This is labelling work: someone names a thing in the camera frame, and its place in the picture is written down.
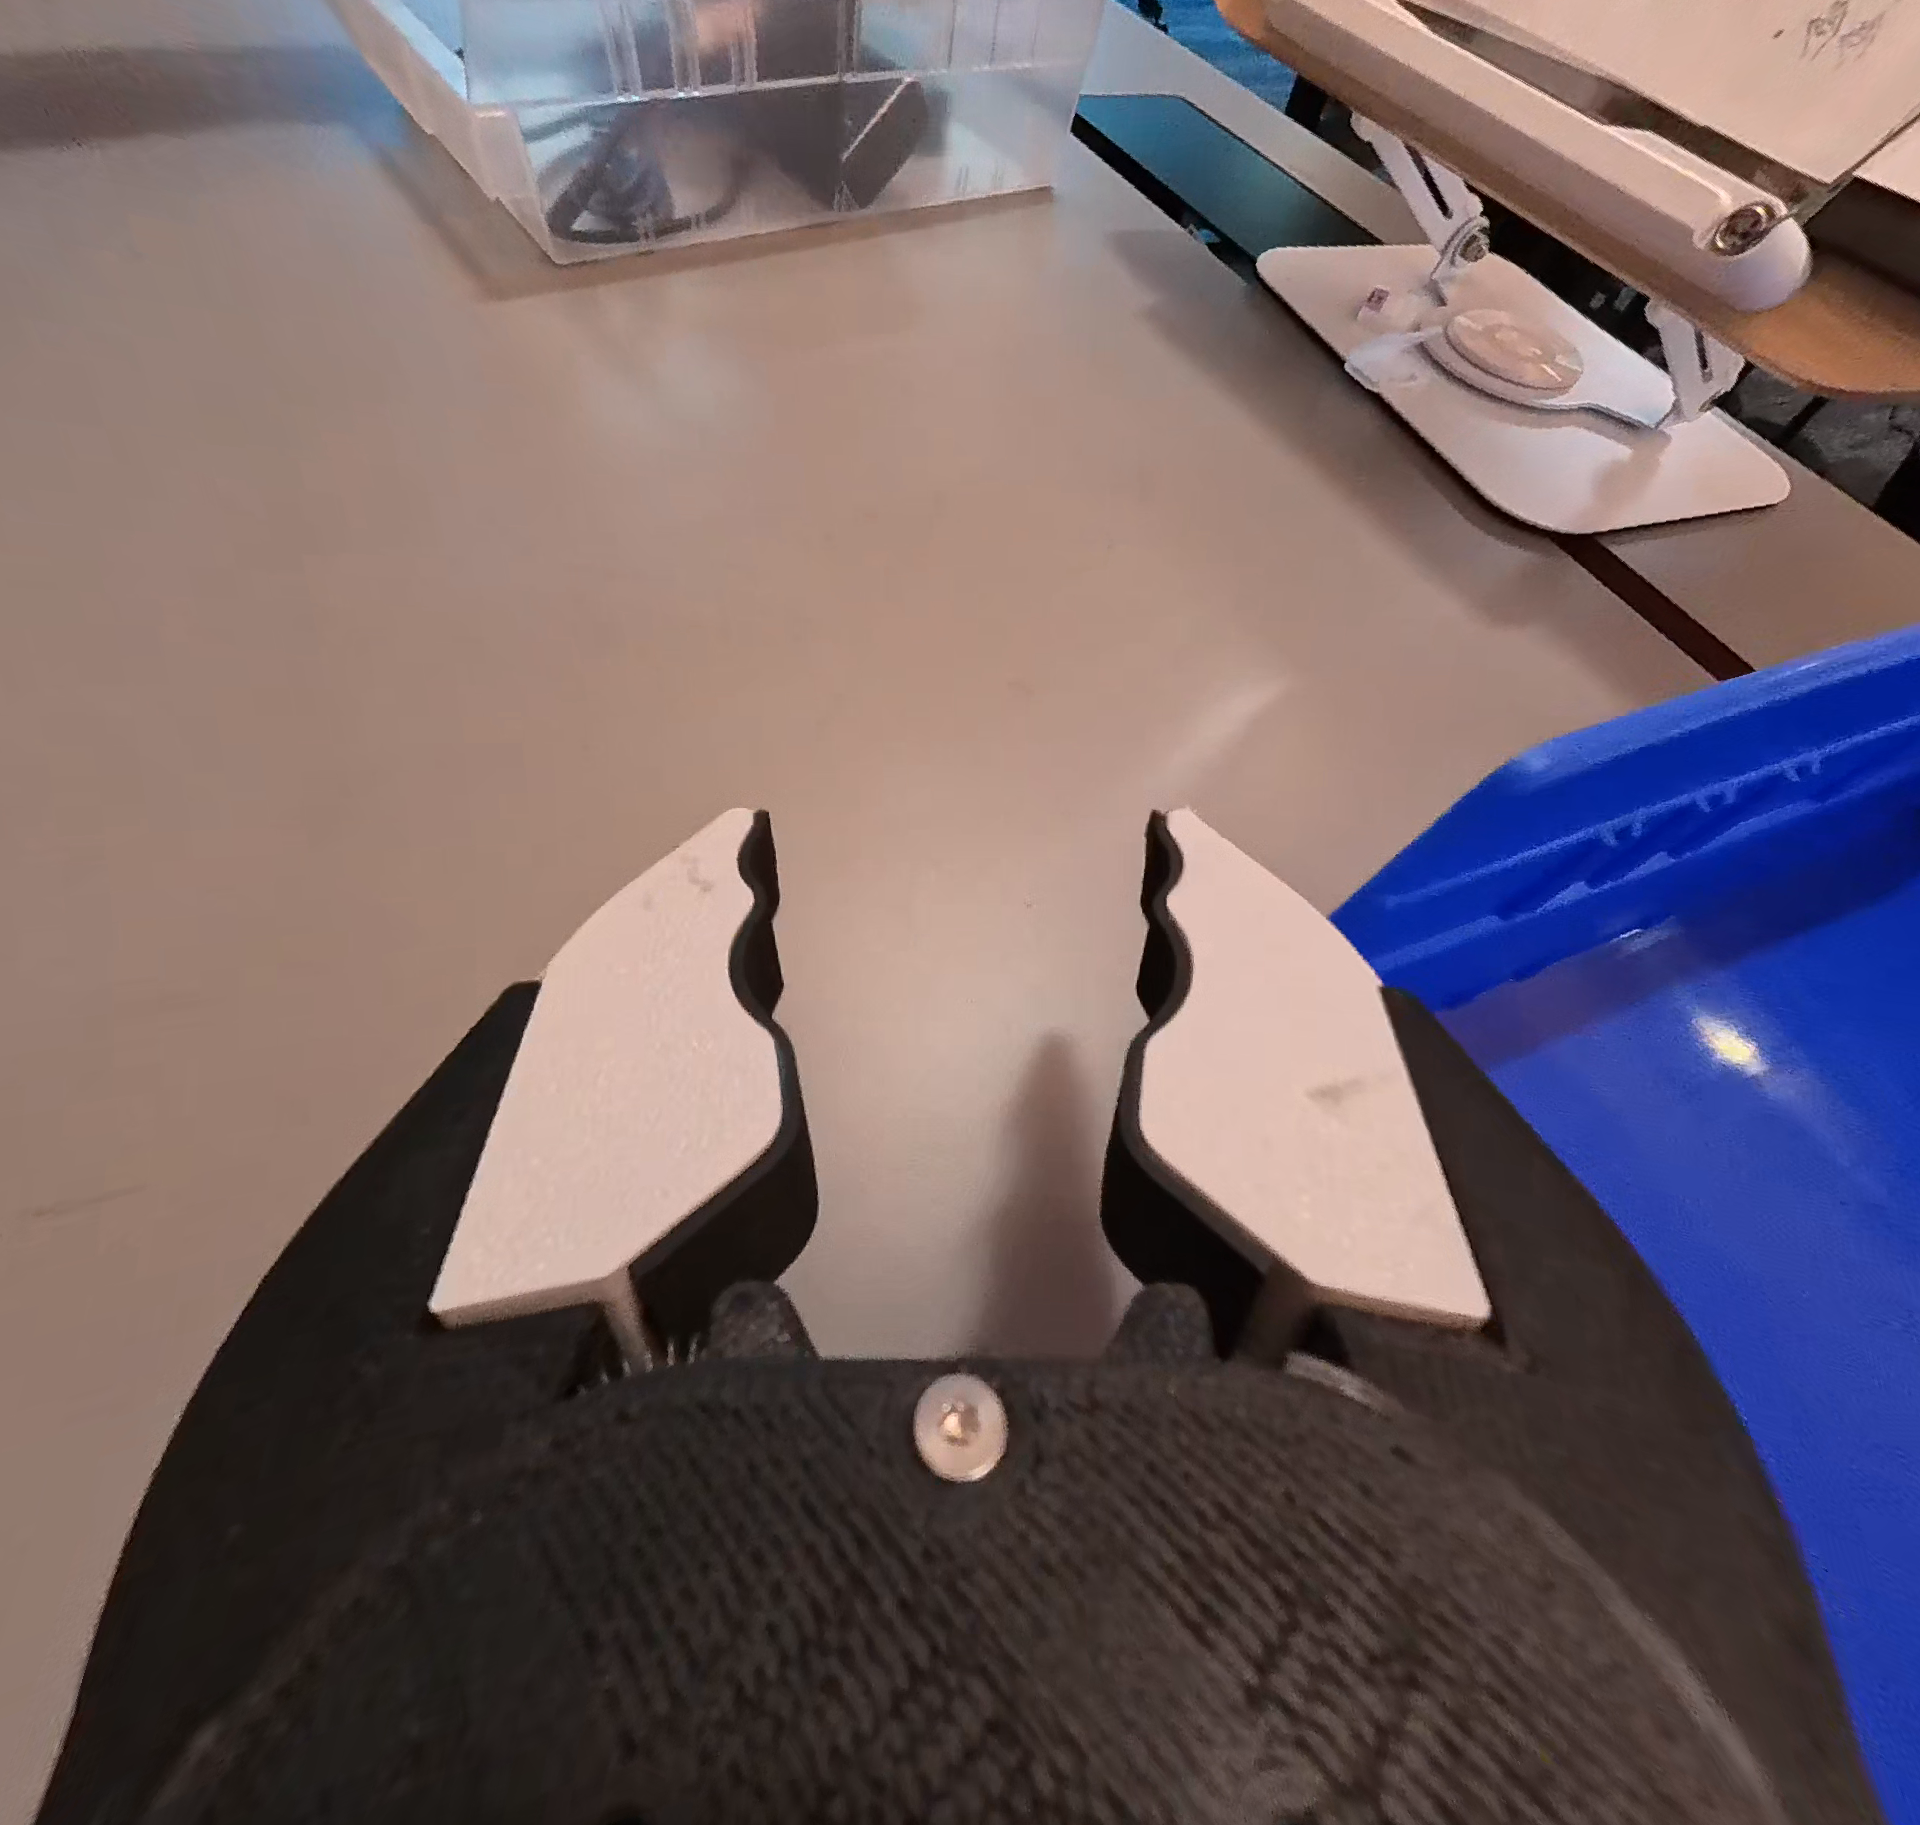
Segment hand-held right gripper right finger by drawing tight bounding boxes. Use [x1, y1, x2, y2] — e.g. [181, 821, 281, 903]
[1101, 807, 1494, 1366]

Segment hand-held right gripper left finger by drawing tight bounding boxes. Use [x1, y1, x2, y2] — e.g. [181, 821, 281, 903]
[428, 807, 823, 1377]

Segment clear plastic bin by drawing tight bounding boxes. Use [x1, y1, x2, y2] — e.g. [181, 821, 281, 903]
[289, 0, 1130, 267]

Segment grey desk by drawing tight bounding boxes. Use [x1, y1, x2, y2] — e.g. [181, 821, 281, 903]
[0, 0, 1878, 1825]

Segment blue plastic bin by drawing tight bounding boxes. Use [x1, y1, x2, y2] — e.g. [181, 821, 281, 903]
[1331, 628, 1920, 1825]

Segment black flat device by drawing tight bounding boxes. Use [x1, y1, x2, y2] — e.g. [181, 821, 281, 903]
[1072, 92, 1361, 275]

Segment white document stand wooden board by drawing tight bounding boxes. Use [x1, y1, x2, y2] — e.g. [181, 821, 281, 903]
[1208, 0, 1920, 534]

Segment black cable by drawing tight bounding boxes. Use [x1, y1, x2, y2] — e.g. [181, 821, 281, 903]
[543, 115, 753, 247]

